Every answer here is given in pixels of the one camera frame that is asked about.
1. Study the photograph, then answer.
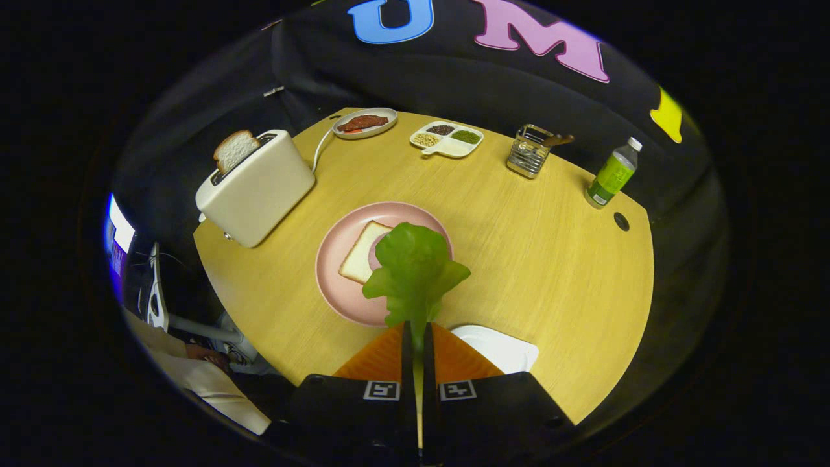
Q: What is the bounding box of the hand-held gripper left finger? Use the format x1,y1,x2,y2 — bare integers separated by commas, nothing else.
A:
272,321,417,464

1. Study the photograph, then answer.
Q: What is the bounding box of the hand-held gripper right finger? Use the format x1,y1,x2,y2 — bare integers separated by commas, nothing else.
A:
423,321,576,464

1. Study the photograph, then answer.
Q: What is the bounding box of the green lettuce leaf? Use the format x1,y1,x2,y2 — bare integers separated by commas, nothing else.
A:
362,222,472,448

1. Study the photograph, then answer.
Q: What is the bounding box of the toasted bread slice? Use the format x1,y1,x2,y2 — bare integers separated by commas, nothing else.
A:
213,130,261,174

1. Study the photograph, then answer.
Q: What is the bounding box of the white square plate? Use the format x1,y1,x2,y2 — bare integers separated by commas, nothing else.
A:
451,324,540,375

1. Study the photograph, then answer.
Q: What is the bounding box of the pink round plate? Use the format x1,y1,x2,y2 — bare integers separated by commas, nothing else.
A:
316,201,455,327

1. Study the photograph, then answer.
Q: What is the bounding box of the white bread slice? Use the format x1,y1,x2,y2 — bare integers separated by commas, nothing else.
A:
338,221,394,285

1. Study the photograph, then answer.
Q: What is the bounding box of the person's cream clothing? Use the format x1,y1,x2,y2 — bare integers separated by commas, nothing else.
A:
123,310,272,437

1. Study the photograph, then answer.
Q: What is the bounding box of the white divided bean dish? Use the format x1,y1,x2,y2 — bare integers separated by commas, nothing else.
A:
409,121,484,159

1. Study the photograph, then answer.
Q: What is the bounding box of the white toaster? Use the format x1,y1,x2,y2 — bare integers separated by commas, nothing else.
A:
195,129,316,248

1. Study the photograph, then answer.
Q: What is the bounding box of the red meat slice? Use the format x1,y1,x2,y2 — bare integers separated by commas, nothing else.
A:
337,115,390,134

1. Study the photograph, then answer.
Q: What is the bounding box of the white oval plate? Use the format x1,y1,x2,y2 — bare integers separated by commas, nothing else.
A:
332,107,399,140

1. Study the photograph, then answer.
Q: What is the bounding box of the white framed device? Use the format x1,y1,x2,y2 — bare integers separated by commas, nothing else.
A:
146,242,171,331

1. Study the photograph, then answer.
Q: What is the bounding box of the green label water bottle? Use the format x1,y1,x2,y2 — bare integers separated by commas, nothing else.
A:
586,137,643,209

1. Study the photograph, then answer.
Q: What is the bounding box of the computer monitor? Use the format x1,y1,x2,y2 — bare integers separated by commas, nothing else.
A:
104,193,137,305

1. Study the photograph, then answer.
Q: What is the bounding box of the wire cutlery holder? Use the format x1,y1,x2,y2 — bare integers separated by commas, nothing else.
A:
506,124,555,179

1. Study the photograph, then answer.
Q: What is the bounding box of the white toaster cable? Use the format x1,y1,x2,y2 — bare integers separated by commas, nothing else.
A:
311,126,337,174

